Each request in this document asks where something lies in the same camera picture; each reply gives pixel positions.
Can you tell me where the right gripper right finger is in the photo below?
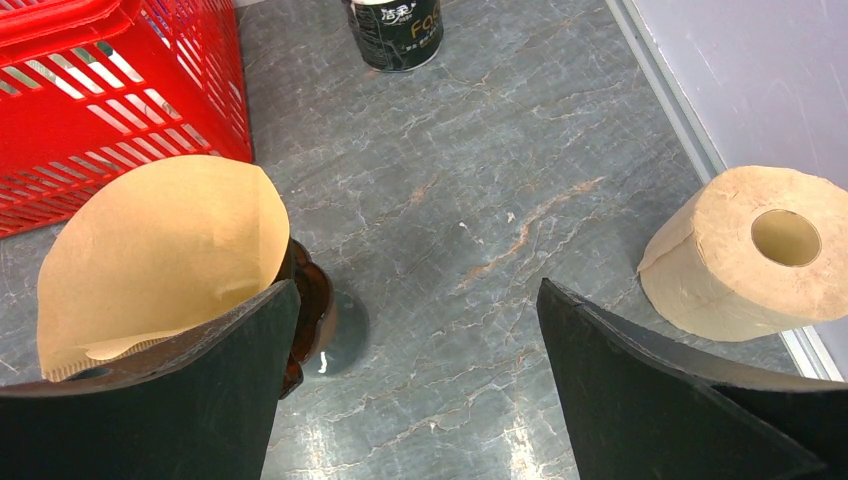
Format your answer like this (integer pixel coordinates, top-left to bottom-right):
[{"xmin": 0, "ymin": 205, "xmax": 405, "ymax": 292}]
[{"xmin": 536, "ymin": 279, "xmax": 847, "ymax": 479}]

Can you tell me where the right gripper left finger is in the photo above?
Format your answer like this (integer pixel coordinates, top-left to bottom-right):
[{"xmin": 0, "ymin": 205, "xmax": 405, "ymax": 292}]
[{"xmin": 1, "ymin": 280, "xmax": 300, "ymax": 479}]

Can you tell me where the brown dripper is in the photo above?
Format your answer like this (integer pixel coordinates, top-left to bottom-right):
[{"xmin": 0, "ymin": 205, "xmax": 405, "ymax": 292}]
[{"xmin": 277, "ymin": 239, "xmax": 338, "ymax": 400}]

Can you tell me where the brown paper coffee filter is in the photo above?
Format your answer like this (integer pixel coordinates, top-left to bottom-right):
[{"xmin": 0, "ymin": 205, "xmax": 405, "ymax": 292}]
[{"xmin": 37, "ymin": 155, "xmax": 290, "ymax": 382}]

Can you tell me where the red plastic shopping basket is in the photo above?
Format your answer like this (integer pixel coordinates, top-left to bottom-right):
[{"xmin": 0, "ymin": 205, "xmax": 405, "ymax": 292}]
[{"xmin": 1, "ymin": 1, "xmax": 253, "ymax": 237}]

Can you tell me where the black wrapped paper roll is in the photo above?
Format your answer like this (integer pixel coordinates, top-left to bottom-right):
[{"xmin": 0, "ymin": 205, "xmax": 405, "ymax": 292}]
[{"xmin": 343, "ymin": 0, "xmax": 444, "ymax": 73}]

